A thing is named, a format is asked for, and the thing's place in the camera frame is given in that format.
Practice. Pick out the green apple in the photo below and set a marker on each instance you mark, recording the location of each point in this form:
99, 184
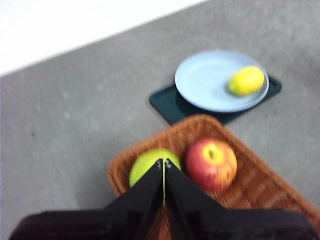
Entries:
145, 165

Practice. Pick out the blue plate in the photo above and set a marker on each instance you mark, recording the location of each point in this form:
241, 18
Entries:
202, 80

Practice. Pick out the red apple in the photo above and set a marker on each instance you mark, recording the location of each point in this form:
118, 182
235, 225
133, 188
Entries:
212, 170

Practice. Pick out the dark flat tray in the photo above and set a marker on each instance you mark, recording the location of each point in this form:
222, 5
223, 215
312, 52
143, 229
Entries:
165, 105

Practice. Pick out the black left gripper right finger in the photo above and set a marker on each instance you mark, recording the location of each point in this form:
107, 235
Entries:
200, 220

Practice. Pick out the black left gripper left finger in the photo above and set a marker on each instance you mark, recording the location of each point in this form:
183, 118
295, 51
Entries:
130, 220

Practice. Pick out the brown wicker basket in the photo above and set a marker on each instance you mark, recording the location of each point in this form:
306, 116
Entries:
255, 180

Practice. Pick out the yellow lemon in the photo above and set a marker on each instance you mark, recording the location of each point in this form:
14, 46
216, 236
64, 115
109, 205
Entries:
246, 80

